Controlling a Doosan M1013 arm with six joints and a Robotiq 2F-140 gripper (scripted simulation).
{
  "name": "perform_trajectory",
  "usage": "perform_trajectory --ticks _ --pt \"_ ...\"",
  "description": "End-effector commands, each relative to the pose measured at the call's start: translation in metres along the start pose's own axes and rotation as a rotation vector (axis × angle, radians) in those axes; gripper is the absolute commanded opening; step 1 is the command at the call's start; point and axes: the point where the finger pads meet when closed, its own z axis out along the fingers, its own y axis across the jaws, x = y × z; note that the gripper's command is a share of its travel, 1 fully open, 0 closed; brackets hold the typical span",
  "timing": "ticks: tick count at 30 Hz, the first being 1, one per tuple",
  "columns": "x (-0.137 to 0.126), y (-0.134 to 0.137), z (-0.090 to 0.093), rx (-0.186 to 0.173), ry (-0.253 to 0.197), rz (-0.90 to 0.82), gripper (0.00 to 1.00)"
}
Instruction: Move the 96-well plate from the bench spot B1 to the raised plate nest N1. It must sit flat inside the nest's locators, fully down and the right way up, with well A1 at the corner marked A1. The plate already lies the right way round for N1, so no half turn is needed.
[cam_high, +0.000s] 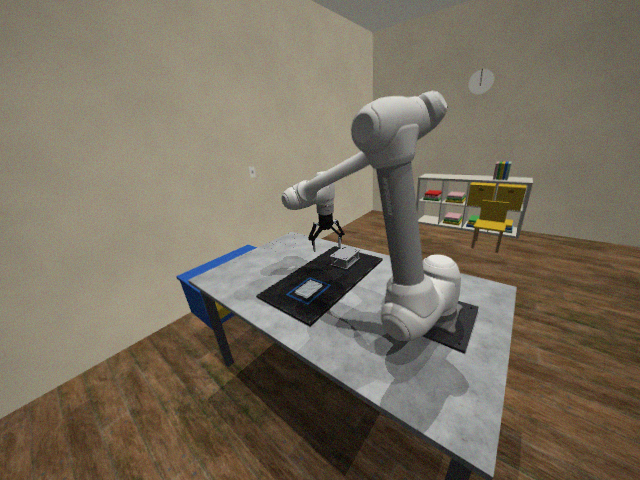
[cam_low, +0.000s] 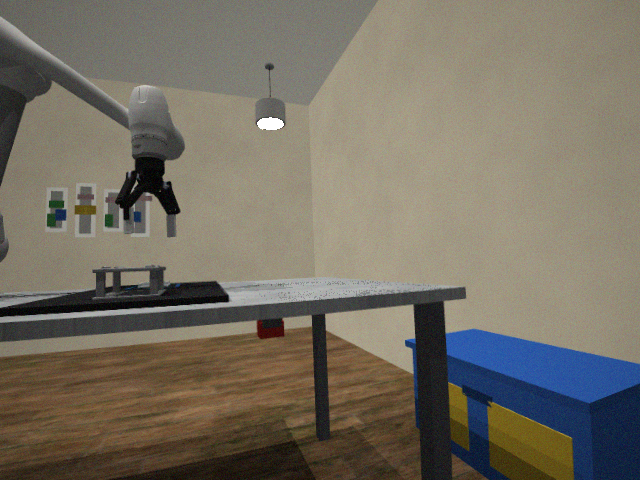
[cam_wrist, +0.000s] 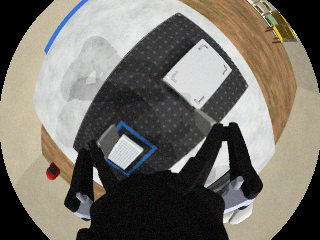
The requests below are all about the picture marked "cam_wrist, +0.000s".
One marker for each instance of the blue tape outline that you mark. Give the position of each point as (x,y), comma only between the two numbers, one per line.
(142,139)

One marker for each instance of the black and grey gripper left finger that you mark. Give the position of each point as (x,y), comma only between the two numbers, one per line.
(81,194)

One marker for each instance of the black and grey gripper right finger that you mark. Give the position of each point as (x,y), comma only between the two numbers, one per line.
(245,184)

